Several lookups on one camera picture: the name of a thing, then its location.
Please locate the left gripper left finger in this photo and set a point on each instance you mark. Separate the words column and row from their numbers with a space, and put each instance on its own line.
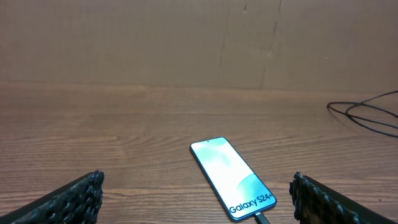
column 77, row 202

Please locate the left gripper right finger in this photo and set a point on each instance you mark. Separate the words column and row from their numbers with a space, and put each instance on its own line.
column 316, row 203

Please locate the Samsung Galaxy smartphone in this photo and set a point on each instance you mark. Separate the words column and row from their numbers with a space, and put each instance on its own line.
column 239, row 189

